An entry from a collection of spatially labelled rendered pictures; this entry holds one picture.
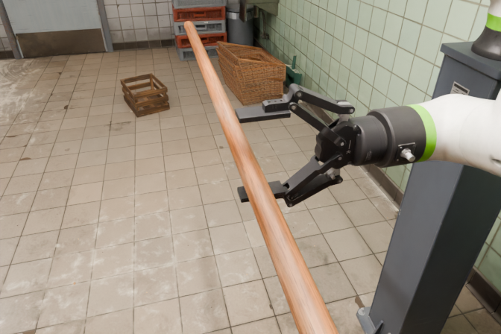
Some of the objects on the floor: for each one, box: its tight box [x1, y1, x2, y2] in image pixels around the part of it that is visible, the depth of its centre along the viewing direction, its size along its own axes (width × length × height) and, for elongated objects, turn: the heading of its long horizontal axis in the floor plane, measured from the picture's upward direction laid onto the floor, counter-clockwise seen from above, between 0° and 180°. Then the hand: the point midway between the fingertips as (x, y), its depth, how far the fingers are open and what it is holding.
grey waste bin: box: [225, 4, 253, 52], centre depth 457 cm, size 37×37×55 cm
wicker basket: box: [218, 60, 283, 106], centre depth 354 cm, size 49×56×28 cm
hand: (245, 156), depth 52 cm, fingers open, 13 cm apart
